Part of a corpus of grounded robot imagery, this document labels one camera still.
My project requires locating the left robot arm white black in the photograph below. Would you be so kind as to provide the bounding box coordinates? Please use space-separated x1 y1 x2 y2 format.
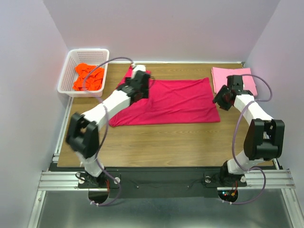
66 70 151 187

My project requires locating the white plastic laundry basket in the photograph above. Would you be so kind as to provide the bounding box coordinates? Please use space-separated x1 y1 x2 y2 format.
57 48 110 97

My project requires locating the orange t-shirt in basket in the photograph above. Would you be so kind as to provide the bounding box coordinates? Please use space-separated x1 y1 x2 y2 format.
72 63 105 91

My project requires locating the magenta red t-shirt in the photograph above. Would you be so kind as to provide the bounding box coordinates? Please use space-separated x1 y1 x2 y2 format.
109 77 220 127

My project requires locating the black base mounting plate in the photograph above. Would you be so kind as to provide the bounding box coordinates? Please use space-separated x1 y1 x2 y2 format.
70 167 247 202

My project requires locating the folded light pink t-shirt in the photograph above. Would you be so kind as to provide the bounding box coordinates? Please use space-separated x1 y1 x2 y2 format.
211 67 257 97

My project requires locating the aluminium frame rail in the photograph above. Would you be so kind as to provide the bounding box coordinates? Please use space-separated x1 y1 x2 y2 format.
27 97 90 228

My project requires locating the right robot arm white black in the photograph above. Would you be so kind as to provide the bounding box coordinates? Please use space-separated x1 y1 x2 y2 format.
213 75 285 185

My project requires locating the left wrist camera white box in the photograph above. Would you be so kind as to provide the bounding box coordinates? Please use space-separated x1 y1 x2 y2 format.
131 63 146 72

